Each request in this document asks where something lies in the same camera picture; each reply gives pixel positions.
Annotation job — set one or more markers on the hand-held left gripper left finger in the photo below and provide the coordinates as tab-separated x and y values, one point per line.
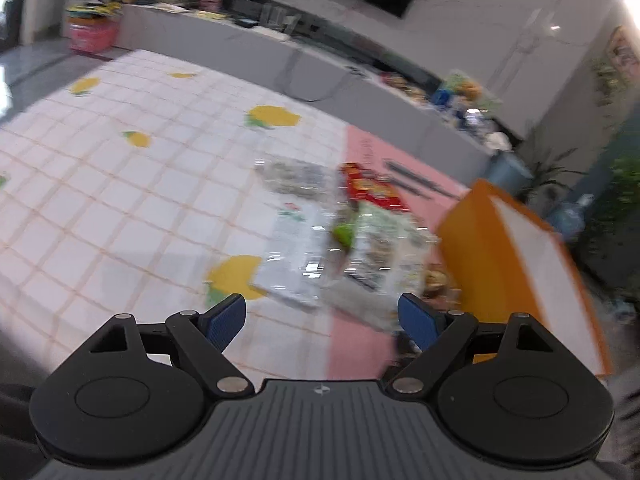
225	321

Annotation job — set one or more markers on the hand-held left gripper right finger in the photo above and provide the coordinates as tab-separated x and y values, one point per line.
419	321

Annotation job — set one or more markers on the round cracker packet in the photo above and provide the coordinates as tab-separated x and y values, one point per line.
435	280

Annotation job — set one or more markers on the orange cardboard box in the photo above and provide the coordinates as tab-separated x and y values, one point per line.
480	240

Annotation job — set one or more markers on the pale green printed snack packet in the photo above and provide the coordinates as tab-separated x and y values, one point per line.
385	255

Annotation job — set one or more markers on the white snack packet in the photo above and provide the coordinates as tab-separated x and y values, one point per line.
292	255

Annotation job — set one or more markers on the red snack packet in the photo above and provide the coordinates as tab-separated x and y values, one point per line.
372	187

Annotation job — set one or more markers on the lemon checked and pink blanket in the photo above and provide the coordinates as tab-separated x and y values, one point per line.
125	210

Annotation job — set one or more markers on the clear packet of white balls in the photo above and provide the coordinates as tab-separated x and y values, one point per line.
295	177

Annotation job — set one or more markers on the grey trash can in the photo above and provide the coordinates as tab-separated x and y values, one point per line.
507	172

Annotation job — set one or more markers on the large water bottle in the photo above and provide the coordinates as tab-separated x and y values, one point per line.
570	220

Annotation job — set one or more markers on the long-leaved potted plant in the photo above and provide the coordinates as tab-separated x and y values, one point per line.
547	175

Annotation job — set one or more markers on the heap of wrapped sweets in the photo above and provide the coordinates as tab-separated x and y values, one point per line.
405	87

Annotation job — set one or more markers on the bushy green plant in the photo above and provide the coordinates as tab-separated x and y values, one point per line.
622	195

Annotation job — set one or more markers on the grey television cabinet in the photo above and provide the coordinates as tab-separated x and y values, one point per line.
280	65

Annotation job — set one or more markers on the hanging leafy plant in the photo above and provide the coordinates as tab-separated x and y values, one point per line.
607	80

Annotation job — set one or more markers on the pink basket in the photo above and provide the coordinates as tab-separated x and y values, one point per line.
92	37

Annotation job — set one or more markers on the pile of colourful packets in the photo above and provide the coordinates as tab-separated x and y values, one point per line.
92	10

